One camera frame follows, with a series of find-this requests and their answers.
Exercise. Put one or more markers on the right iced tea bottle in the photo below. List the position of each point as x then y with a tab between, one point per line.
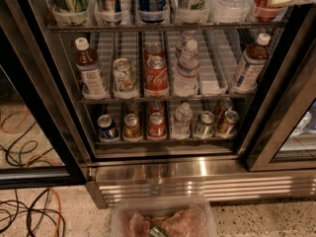
252	62

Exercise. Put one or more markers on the iced tea bottle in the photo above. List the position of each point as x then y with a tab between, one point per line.
252	62
88	64

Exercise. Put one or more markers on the rear water bottle middle shelf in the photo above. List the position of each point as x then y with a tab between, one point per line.
184	37

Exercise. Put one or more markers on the front water bottle middle shelf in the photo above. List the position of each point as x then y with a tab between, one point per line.
186	72

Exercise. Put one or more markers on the rear Coca-Cola can middle shelf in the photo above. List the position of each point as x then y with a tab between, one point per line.
153	49

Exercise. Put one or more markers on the stainless steel display fridge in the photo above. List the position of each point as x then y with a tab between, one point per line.
243	166

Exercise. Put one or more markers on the front Coca-Cola can middle shelf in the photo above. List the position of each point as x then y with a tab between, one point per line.
156	73

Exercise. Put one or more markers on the green silver can bottom shelf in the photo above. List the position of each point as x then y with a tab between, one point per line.
204	124

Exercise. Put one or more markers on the water bottle bottom shelf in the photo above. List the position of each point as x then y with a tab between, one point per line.
182	121

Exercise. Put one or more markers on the rear red can bottom shelf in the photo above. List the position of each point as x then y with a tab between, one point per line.
156	107

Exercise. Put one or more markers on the front red can bottom shelf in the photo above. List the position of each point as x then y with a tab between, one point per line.
157	125

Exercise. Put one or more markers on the rear gold can bottom shelf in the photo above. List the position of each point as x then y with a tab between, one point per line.
133	108

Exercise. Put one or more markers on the gold can shelf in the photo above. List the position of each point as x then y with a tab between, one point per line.
132	127
133	108

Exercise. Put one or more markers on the front gold can bottom shelf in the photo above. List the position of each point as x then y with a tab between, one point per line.
132	127

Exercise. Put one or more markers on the left iced tea bottle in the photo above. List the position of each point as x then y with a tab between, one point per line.
88	64

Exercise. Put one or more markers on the blue can bottom shelf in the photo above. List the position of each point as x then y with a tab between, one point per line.
107	128

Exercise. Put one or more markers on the open glass fridge door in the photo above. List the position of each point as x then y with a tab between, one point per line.
40	137

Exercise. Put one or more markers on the rear right gold can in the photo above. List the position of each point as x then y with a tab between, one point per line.
222	105

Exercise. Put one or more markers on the front right gold can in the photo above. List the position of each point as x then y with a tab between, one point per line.
228	122

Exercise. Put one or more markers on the white green soda can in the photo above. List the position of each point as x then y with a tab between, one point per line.
124	75

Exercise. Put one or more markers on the pink cloth in bin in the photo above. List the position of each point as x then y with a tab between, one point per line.
189	222

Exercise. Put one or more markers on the clear plastic bin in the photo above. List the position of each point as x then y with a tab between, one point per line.
157	207

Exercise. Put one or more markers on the green object in bin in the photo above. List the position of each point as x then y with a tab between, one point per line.
156	231

